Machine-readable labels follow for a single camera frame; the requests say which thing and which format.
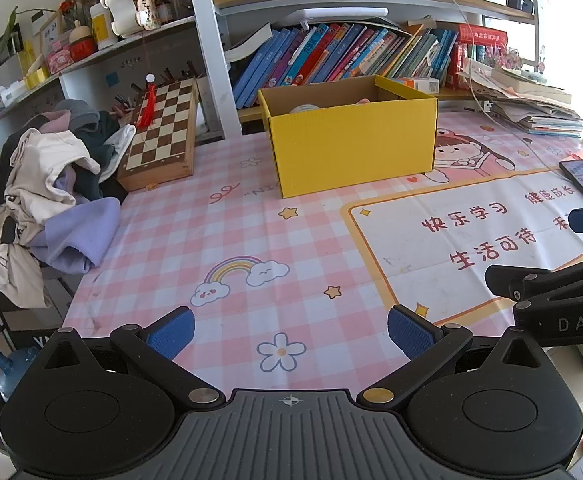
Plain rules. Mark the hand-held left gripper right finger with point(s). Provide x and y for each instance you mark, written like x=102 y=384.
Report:
x=411 y=332

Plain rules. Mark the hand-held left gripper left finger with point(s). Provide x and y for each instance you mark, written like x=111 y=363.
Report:
x=171 y=332

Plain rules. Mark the yellow cardboard box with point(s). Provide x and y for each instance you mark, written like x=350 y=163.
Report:
x=351 y=155

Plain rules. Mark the pink plush toy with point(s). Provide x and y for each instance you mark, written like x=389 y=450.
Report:
x=364 y=102

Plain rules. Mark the stack of books and papers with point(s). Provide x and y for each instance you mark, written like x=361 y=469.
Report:
x=526 y=105

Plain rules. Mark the lilac garment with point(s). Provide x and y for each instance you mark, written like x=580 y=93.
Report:
x=79 y=235

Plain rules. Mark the pink checked printed table mat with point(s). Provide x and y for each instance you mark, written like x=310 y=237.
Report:
x=271 y=240

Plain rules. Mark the blue water jug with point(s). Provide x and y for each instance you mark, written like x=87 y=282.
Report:
x=14 y=372

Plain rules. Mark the white folded cloth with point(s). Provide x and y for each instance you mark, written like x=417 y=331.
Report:
x=117 y=147

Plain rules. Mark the dark green garment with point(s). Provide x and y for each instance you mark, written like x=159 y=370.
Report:
x=94 y=155

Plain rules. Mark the wooden chessboard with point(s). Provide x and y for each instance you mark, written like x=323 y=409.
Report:
x=164 y=135

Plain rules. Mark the pile of clothes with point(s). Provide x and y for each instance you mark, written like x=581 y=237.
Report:
x=36 y=185

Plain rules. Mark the orange and white small box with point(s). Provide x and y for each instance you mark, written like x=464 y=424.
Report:
x=419 y=85

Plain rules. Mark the red tassel ornament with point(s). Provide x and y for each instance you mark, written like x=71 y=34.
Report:
x=147 y=107

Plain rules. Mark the grey garment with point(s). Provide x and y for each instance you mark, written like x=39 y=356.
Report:
x=76 y=110

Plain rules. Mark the pink garment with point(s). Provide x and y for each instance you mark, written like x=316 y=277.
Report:
x=54 y=121

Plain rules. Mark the white desk shelf unit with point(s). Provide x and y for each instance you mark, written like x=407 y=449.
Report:
x=206 y=50

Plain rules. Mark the row of colourful books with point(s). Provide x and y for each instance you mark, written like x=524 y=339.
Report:
x=341 y=55

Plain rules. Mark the yellow small box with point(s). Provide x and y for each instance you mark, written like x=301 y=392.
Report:
x=37 y=76

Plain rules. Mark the pink tissue box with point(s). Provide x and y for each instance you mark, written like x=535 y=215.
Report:
x=60 y=59

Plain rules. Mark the yellow label jar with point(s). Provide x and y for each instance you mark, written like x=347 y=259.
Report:
x=102 y=27

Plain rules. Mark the white desk lamp bar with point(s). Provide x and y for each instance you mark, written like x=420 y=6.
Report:
x=336 y=14

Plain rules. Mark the white patterned ornament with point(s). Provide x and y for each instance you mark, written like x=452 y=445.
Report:
x=129 y=5

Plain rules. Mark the black chair frame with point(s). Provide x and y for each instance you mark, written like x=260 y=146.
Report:
x=21 y=330

